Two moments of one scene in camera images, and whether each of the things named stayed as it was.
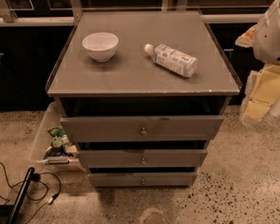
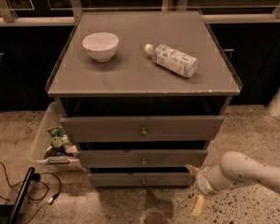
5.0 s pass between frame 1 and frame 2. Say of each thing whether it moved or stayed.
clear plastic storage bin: stayed
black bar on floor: stayed
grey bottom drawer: stayed
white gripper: moved
